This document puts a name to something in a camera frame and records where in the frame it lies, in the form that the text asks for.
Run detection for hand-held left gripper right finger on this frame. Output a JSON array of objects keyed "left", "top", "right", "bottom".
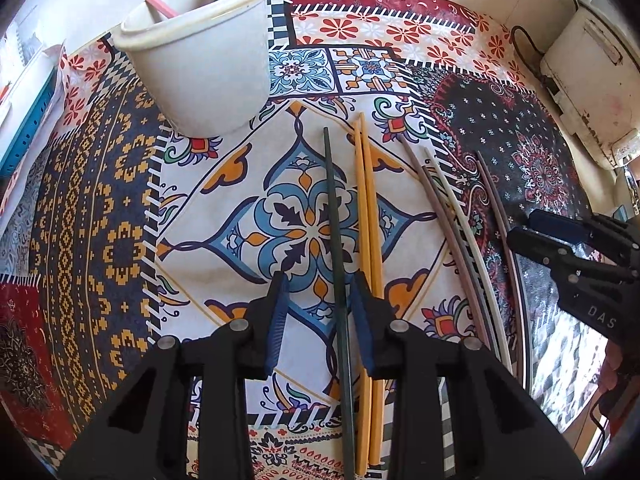
[{"left": 350, "top": 271, "right": 586, "bottom": 480}]

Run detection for black power cable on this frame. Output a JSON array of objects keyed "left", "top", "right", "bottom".
[{"left": 510, "top": 25, "right": 556, "bottom": 96}]

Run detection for white rice cooker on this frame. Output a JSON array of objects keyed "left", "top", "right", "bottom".
[{"left": 539, "top": 0, "right": 640, "bottom": 171}]

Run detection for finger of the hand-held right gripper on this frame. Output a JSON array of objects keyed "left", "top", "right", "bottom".
[
  {"left": 526, "top": 208, "right": 640, "bottom": 266},
  {"left": 506, "top": 226, "right": 636, "bottom": 287}
]

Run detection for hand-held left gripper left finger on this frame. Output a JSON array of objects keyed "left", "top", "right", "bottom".
[{"left": 57, "top": 271, "right": 291, "bottom": 480}]

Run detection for patterned tablecloth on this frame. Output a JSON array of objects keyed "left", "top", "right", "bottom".
[{"left": 0, "top": 0, "right": 621, "bottom": 480}]

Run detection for white chopstick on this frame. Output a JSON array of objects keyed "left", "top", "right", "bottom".
[{"left": 424, "top": 148, "right": 515, "bottom": 375}]

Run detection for grey-brown chopstick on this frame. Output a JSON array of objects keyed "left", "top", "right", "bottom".
[{"left": 398, "top": 134, "right": 496, "bottom": 353}]

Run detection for person's right hand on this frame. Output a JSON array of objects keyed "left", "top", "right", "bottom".
[{"left": 601, "top": 345, "right": 632, "bottom": 396}]

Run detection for white plastic cup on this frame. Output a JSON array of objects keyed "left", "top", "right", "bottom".
[{"left": 111, "top": 0, "right": 281, "bottom": 137}]

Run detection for white and blue plastic basket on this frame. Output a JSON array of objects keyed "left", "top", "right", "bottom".
[{"left": 0, "top": 65, "right": 58, "bottom": 176}]

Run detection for yellow chopstick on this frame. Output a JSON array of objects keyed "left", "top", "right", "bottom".
[
  {"left": 353, "top": 120, "right": 373, "bottom": 478},
  {"left": 359, "top": 114, "right": 386, "bottom": 467}
]

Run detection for mauve chopstick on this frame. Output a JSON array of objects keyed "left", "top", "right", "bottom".
[
  {"left": 476, "top": 150, "right": 531, "bottom": 391},
  {"left": 472, "top": 159, "right": 526, "bottom": 386}
]

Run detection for dark green chopstick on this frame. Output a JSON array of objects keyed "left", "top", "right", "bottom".
[{"left": 322, "top": 127, "right": 357, "bottom": 480}]

